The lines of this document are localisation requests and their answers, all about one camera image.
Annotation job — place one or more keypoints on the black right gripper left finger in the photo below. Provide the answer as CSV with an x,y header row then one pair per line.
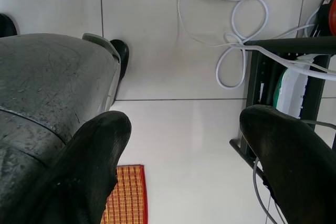
x,y
86,171

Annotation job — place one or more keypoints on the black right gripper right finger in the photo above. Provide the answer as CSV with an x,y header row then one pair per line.
x,y
296,171

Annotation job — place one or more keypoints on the red yellow woven mat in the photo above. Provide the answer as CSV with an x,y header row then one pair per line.
x,y
131,195

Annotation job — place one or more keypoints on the black robot foot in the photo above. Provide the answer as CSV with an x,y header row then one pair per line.
x,y
122,53
6,26

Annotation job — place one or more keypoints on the white green plastic bag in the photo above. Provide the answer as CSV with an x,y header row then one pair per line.
x,y
291,90

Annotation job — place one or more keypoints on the red black round device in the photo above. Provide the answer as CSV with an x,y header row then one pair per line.
x,y
333,14

